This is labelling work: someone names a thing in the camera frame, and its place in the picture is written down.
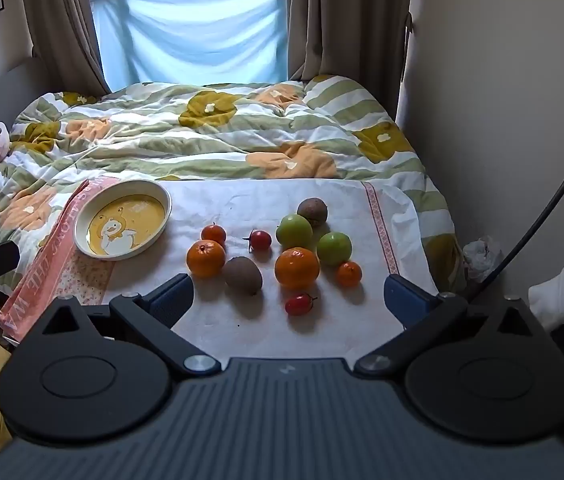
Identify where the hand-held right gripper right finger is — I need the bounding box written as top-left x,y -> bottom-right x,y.
354,274 -> 546,376

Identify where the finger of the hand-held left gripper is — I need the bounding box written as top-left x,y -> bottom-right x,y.
0,241 -> 21,277

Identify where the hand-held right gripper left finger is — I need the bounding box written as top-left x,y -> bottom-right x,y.
31,274 -> 223,376

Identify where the large orange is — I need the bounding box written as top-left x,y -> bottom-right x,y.
186,240 -> 227,279
274,247 -> 321,290

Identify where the round red tomato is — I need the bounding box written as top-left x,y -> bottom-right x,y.
201,223 -> 227,247

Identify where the white bowl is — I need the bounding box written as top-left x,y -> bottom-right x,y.
73,179 -> 173,262

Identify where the green apple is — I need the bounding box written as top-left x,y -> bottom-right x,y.
275,214 -> 314,250
316,231 -> 353,267

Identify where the pink printed towel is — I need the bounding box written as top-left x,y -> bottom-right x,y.
0,176 -> 128,341

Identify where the small tangerine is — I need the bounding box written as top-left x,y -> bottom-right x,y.
337,261 -> 363,288

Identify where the brown kiwi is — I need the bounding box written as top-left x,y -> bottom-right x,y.
296,197 -> 329,229
222,256 -> 264,296

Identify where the white plastic bag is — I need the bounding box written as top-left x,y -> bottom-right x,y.
462,236 -> 505,286

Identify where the red cherry tomato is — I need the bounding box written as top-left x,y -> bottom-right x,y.
284,293 -> 318,316
243,230 -> 273,253

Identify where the white cloth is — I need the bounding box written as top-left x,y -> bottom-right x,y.
104,178 -> 442,361

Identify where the floral striped duvet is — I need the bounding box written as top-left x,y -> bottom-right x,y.
0,74 -> 468,311

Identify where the brown curtain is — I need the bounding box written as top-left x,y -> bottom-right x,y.
18,0 -> 130,96
282,0 -> 415,116

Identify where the light blue window cloth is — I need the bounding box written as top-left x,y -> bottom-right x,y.
91,0 -> 290,92

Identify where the black cable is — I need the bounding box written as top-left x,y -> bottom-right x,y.
467,146 -> 564,303

